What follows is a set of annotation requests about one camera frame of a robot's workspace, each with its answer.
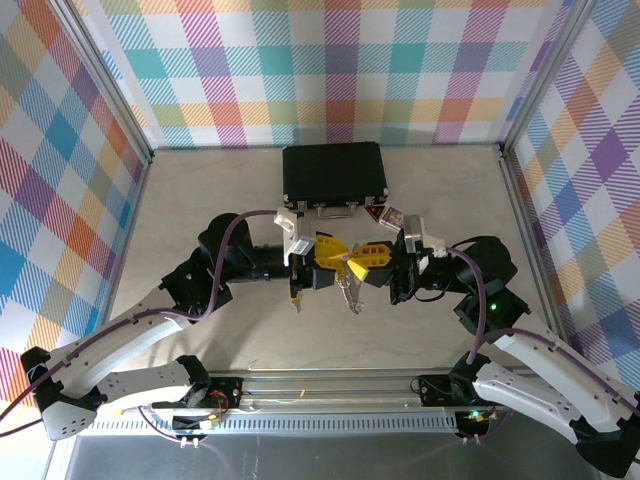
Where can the aluminium frame post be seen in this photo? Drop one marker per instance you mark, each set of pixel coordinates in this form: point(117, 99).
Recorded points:
point(544, 75)
point(107, 75)

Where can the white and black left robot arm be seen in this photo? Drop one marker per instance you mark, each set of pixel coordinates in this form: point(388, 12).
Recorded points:
point(140, 382)

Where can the aluminium frame floor rail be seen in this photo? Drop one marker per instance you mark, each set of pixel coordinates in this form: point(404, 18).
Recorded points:
point(527, 225)

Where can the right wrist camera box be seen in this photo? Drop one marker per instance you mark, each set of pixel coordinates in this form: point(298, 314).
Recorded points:
point(414, 235)

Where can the purple playing card box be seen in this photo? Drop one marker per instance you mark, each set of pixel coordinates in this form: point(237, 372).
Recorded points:
point(390, 216)

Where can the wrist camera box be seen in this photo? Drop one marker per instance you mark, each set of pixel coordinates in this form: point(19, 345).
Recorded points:
point(295, 240)
point(414, 235)

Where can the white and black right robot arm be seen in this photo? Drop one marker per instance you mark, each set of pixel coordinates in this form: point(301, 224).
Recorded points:
point(520, 395)

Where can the black box with red triangle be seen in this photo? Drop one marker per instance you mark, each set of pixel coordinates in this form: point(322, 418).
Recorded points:
point(376, 214)

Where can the black carrying case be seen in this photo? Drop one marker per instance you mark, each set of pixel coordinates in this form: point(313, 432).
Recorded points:
point(332, 170)

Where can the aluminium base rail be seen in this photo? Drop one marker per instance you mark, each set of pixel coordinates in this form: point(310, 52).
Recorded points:
point(325, 395)

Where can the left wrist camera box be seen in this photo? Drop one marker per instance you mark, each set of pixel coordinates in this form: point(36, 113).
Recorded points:
point(295, 240)

